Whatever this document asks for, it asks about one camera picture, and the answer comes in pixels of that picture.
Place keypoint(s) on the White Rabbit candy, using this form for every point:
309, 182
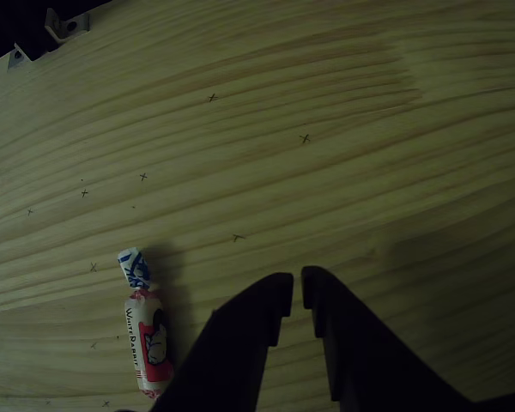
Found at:
148, 330

